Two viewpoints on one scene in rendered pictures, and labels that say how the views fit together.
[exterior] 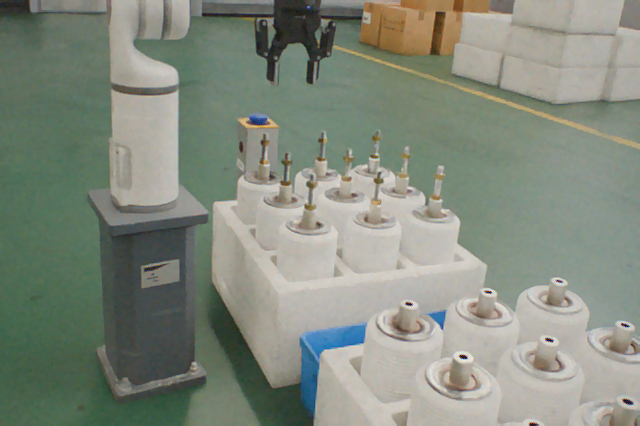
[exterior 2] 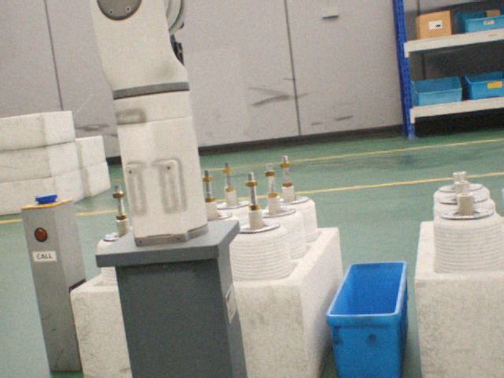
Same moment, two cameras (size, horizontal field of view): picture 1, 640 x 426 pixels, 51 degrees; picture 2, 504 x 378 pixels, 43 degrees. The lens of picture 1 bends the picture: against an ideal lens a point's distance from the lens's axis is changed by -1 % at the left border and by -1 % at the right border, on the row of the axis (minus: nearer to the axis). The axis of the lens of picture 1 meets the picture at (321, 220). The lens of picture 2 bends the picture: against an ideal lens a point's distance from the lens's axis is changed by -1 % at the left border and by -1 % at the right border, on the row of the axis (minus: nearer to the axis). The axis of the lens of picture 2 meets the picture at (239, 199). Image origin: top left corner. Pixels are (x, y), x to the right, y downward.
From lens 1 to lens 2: 0.88 m
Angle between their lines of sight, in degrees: 47
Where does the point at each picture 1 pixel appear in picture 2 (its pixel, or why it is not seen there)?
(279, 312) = (302, 305)
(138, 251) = (221, 278)
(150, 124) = (191, 125)
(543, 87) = not seen: hidden behind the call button
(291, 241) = (267, 240)
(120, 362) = not seen: outside the picture
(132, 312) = (228, 361)
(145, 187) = (198, 202)
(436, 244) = (312, 220)
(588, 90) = (75, 191)
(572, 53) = (55, 162)
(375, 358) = (479, 242)
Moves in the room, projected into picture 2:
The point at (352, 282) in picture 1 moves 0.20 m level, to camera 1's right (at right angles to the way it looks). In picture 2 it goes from (313, 261) to (374, 234)
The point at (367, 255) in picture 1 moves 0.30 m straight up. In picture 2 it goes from (296, 240) to (276, 64)
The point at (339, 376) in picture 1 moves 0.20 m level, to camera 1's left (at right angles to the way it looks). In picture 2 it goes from (459, 278) to (387, 327)
